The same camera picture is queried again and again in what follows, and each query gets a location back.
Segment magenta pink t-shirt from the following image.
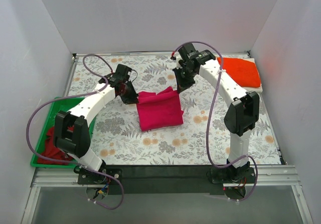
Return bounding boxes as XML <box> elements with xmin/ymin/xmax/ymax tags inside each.
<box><xmin>136</xmin><ymin>87</ymin><xmax>184</xmax><ymax>132</ymax></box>

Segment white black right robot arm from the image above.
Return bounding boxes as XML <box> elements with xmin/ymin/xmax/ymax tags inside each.
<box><xmin>171</xmin><ymin>41</ymin><xmax>260</xmax><ymax>183</ymax></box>

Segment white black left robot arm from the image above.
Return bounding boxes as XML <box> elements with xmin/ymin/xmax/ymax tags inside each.
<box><xmin>53</xmin><ymin>64</ymin><xmax>138</xmax><ymax>184</ymax></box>

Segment floral patterned table mat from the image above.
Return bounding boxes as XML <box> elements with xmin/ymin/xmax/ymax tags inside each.
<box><xmin>67</xmin><ymin>54</ymin><xmax>281</xmax><ymax>166</ymax></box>

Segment folded orange t-shirt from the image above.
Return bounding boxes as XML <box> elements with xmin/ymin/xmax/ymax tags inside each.
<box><xmin>223</xmin><ymin>57</ymin><xmax>261</xmax><ymax>88</ymax></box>

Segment green plastic tray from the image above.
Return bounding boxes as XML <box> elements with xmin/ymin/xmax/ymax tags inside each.
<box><xmin>30</xmin><ymin>97</ymin><xmax>83</xmax><ymax>169</ymax></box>

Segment folded cream t-shirt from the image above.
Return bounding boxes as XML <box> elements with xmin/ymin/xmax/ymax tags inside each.
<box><xmin>245</xmin><ymin>58</ymin><xmax>263</xmax><ymax>93</ymax></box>

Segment dark red t-shirt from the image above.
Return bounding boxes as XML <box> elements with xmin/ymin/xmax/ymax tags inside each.
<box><xmin>37</xmin><ymin>127</ymin><xmax>73</xmax><ymax>165</ymax></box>

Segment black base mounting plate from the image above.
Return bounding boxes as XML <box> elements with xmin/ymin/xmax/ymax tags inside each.
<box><xmin>74</xmin><ymin>165</ymin><xmax>255</xmax><ymax>195</ymax></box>

